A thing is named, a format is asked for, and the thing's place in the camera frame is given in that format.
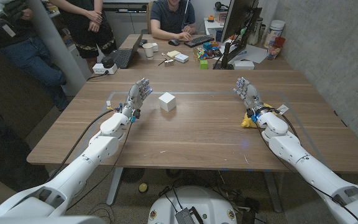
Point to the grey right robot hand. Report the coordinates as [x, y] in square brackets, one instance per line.
[250, 95]

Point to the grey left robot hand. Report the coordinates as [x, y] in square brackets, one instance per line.
[135, 96]

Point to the white cube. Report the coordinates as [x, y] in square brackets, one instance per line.
[167, 101]

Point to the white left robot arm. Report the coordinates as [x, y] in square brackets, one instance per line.
[73, 175]

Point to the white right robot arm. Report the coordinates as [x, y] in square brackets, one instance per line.
[309, 171]

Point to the yellow mustard bottle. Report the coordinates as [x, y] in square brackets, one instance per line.
[249, 122]

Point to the pale drinking bottle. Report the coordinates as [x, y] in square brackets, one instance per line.
[255, 31]

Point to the white rectangular box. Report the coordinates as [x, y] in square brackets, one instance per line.
[243, 65]

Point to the black laptop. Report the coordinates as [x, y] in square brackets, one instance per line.
[123, 57]

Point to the white paper sheet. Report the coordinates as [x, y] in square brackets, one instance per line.
[253, 53]

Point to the black power adapter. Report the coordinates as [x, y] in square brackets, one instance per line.
[107, 61]

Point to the white power strip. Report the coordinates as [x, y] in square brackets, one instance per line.
[96, 69]

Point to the small metal clip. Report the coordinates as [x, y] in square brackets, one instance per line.
[168, 62]

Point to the white paper cup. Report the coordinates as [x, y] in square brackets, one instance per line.
[148, 49]

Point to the clear cup with red content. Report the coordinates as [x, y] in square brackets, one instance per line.
[274, 48]

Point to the green cube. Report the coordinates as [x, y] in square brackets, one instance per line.
[204, 64]

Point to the yellow sticky note pad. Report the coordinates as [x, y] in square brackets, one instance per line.
[173, 53]

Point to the small flat white box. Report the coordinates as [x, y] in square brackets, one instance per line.
[181, 58]

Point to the blue cube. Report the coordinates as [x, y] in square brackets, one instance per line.
[207, 46]

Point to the pile of colourful toy blocks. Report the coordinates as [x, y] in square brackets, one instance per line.
[199, 54]

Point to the black computer mouse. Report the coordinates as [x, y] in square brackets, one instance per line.
[174, 42]

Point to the white cylindrical canister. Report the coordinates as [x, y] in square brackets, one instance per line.
[273, 32]

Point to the black keyboard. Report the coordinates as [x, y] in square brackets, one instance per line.
[198, 41]

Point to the white side table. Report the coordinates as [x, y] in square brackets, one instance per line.
[211, 26]

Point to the black round floor fan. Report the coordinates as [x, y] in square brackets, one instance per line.
[132, 175]

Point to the standing person in black shorts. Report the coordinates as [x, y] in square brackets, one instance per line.
[85, 34]

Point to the black computer monitor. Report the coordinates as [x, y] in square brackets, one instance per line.
[238, 15]

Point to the seated person in dark t-shirt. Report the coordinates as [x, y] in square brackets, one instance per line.
[171, 18]

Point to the yellow ball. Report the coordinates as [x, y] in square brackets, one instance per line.
[143, 187]

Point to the white table leg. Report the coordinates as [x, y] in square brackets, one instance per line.
[273, 193]
[115, 186]

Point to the black headphones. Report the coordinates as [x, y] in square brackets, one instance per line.
[220, 5]

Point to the person in blue jeans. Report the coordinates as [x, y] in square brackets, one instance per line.
[30, 56]

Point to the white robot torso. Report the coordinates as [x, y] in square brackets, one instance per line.
[204, 202]

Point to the person in dark trousers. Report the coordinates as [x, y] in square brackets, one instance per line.
[2, 146]

